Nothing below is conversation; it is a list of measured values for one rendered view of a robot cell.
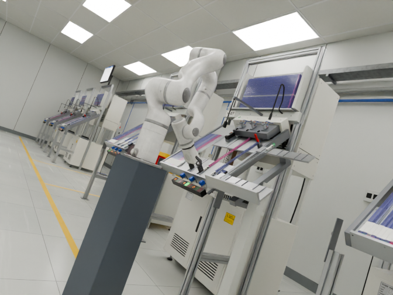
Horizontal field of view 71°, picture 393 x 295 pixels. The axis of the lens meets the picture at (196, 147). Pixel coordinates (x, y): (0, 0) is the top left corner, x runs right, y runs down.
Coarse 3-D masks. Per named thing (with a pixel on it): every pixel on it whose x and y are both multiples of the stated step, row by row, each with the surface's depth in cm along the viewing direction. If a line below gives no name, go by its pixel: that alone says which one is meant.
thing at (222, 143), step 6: (222, 126) 246; (228, 126) 241; (234, 126) 236; (216, 132) 238; (222, 132) 233; (228, 132) 229; (240, 138) 209; (246, 138) 205; (216, 144) 214; (222, 144) 211; (228, 144) 206; (234, 144) 203; (246, 144) 196; (252, 144) 193; (264, 144) 187; (234, 150) 205; (240, 150) 191; (252, 150) 184
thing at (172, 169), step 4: (164, 164) 210; (168, 164) 204; (164, 168) 214; (168, 168) 207; (172, 168) 201; (176, 168) 195; (180, 168) 192; (172, 172) 205; (176, 172) 199; (180, 172) 192; (184, 172) 187; (188, 172) 182; (188, 176) 185; (196, 176) 175; (200, 176) 171; (196, 180) 178; (200, 180) 173; (204, 180) 169
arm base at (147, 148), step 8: (144, 128) 128; (152, 128) 127; (160, 128) 128; (144, 136) 127; (152, 136) 127; (160, 136) 129; (136, 144) 128; (144, 144) 126; (152, 144) 127; (160, 144) 130; (136, 152) 126; (144, 152) 126; (152, 152) 127; (144, 160) 126; (152, 160) 128; (160, 168) 130
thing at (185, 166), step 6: (186, 162) 203; (198, 162) 196; (204, 162) 193; (210, 162) 189; (186, 168) 194; (210, 168) 182; (216, 168) 179; (228, 168) 173; (198, 174) 178; (204, 174) 176; (216, 174) 171
